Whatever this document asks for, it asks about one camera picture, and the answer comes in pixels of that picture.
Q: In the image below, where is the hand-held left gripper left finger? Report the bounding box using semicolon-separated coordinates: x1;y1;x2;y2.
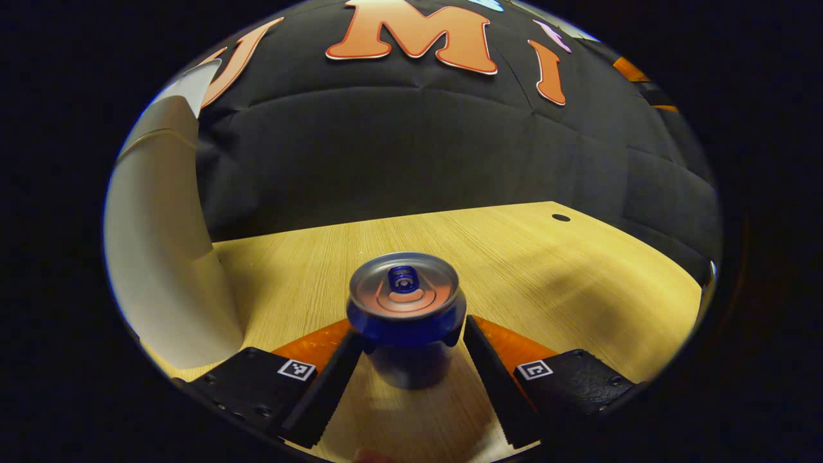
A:
183;319;366;449

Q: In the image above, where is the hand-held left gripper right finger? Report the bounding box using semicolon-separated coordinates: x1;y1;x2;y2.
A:
463;314;647;450

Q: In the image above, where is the blue pop can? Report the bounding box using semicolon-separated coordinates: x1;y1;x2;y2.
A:
346;251;468;390

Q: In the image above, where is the white desktop garbage bin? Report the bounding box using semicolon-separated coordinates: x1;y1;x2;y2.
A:
103;59;245;370

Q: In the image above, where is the wooden desktop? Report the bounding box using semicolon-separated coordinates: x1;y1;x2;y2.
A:
141;201;703;463

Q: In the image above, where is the black backdrop cloth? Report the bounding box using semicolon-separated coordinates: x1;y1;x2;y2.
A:
174;0;722;287

